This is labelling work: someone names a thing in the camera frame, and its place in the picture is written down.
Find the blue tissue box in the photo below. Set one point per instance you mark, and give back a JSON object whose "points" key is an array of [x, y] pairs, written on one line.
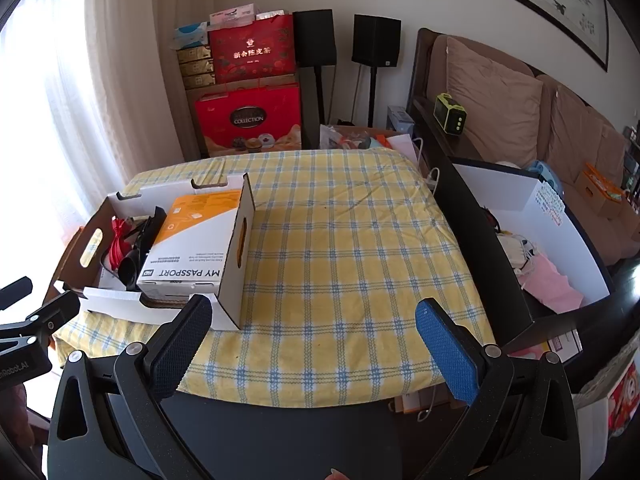
{"points": [[190, 36]]}

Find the person's right hand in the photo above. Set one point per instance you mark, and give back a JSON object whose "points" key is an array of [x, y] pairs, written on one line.
{"points": [[339, 475]]}

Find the yellow plaid tablecloth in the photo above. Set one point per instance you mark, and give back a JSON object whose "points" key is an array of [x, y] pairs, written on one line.
{"points": [[350, 260]]}

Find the orange and white box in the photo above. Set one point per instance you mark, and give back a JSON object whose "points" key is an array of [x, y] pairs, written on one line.
{"points": [[190, 240]]}

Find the printed paper leaflet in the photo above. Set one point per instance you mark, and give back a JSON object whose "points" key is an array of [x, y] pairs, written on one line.
{"points": [[111, 275]]}

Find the red Chinese tea box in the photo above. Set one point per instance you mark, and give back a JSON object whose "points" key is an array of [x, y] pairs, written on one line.
{"points": [[252, 50]]}

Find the pink and white tissue box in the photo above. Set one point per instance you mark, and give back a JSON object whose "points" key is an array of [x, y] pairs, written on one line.
{"points": [[234, 14]]}

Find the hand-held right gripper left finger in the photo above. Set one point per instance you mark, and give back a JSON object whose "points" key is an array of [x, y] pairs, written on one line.
{"points": [[180, 345]]}

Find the white paper bag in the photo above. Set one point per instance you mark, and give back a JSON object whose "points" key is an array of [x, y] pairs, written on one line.
{"points": [[402, 147]]}

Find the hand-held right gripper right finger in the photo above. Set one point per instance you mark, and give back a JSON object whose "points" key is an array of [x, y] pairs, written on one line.
{"points": [[447, 350]]}

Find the thick black speaker column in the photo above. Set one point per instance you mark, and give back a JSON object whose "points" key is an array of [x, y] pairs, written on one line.
{"points": [[310, 105]]}

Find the open cardboard box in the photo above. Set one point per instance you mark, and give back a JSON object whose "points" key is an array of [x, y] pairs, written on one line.
{"points": [[365, 139]]}

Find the white storage box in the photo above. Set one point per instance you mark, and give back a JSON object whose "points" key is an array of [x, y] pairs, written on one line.
{"points": [[500, 185]]}

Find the red printed bag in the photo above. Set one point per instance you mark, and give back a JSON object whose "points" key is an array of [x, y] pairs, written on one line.
{"points": [[625, 400]]}

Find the red gift box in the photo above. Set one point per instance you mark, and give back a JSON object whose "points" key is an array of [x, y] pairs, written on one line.
{"points": [[247, 120]]}

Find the thin speaker stand pole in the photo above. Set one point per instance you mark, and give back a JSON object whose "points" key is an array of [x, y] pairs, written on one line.
{"points": [[371, 95]]}

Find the black speaker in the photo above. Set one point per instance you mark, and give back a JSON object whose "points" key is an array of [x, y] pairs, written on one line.
{"points": [[314, 37], [376, 40]]}

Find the green clock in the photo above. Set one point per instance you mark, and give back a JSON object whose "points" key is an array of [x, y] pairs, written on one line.
{"points": [[450, 115]]}

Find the clear plastic bag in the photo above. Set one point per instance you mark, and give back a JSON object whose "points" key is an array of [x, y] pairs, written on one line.
{"points": [[332, 136]]}

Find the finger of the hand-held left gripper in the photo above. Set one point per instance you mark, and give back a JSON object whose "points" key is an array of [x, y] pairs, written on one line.
{"points": [[15, 292], [50, 312]]}

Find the orange cardboard box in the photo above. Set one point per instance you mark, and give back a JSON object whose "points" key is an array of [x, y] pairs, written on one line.
{"points": [[600, 192]]}

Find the white cardboard tray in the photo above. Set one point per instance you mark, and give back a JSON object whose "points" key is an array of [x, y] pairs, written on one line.
{"points": [[227, 310]]}

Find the brown sofa cushion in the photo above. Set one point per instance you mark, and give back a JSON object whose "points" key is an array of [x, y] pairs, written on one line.
{"points": [[580, 130], [495, 100]]}

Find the light blue object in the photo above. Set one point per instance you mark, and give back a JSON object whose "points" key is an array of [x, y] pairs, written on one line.
{"points": [[542, 175]]}

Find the labelled cardboard box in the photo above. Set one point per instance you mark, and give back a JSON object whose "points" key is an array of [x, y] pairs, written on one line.
{"points": [[565, 347]]}

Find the blue and white small box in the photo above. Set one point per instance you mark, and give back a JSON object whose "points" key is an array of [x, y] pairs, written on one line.
{"points": [[400, 120]]}

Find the pink cloth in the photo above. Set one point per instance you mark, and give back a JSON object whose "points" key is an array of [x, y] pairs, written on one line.
{"points": [[552, 285]]}

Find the white sheer curtain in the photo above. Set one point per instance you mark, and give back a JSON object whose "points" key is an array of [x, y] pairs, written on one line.
{"points": [[100, 60]]}

